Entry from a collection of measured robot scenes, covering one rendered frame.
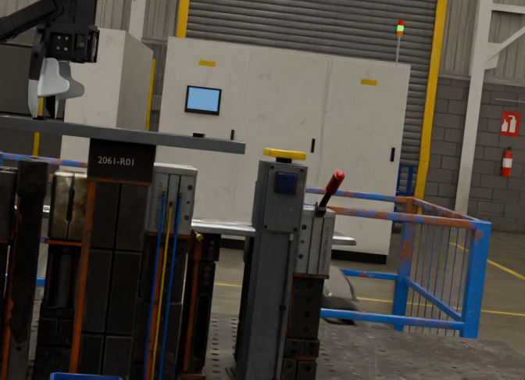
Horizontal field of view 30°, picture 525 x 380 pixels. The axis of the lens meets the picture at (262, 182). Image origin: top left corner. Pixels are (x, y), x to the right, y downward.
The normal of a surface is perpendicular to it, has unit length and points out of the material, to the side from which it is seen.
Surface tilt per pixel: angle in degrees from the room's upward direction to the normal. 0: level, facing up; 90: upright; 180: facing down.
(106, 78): 90
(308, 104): 90
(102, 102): 90
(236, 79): 90
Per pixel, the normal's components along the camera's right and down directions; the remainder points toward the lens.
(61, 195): 0.18, 0.07
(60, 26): -0.08, 0.04
